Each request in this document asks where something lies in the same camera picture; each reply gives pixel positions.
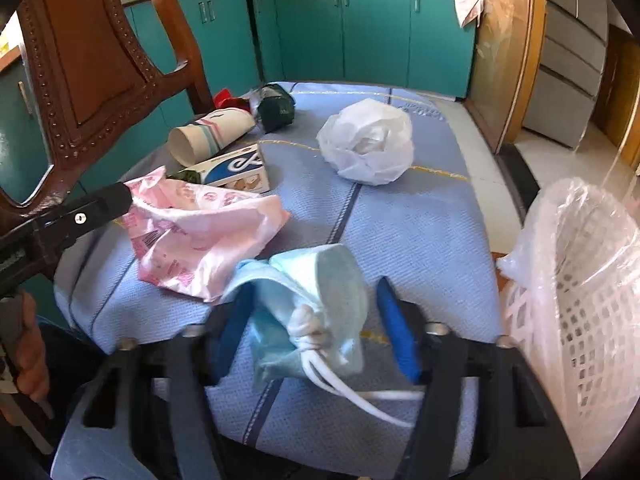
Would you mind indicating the small dark green packet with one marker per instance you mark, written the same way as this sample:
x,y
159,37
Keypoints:
x,y
186,175

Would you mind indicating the brown wooden door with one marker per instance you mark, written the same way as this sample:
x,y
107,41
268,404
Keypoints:
x,y
615,90

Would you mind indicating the red wrapper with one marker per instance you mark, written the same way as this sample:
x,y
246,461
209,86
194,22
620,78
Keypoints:
x,y
225,97

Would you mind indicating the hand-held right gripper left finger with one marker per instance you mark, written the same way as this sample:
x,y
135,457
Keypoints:
x,y
230,332

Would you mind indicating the blue striped cloth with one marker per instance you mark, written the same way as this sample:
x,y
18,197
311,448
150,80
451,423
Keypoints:
x,y
425,220

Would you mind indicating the white crumpled tissue ball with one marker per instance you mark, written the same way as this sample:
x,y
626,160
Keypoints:
x,y
365,145

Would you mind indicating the grey refrigerator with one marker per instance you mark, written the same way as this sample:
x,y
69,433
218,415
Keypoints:
x,y
565,60

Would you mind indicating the dark green wrapper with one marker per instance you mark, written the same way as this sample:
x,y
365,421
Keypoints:
x,y
275,110

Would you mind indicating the white lined waste basket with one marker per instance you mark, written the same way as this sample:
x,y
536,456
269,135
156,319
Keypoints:
x,y
565,225

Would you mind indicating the carved wooden chair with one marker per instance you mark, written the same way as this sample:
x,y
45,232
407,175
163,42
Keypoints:
x,y
90,60

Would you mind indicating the white plastic mesh basket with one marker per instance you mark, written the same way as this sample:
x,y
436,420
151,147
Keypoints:
x,y
590,340

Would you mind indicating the person's left hand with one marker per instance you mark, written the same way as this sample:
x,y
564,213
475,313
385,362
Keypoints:
x,y
32,355

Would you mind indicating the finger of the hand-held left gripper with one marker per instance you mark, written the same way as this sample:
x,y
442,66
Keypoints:
x,y
95,207

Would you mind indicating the teal lower cabinets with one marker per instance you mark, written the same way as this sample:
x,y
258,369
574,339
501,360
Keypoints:
x,y
370,35

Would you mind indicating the blue face mask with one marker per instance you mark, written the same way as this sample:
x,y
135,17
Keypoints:
x,y
320,310

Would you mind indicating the wooden framed glass door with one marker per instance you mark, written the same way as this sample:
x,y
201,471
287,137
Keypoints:
x,y
500,60

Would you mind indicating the blue white cardboard box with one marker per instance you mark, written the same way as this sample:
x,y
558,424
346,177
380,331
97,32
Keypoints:
x,y
235,170

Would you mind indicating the large pink plastic bag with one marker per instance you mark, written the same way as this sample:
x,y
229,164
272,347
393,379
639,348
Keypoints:
x,y
190,230

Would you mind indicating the pink hanging towel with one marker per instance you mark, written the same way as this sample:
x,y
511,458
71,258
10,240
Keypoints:
x,y
467,2

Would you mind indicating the white paper cup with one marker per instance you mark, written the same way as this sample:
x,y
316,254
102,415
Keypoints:
x,y
210,135

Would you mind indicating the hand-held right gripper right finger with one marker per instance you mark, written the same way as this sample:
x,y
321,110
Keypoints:
x,y
400,332

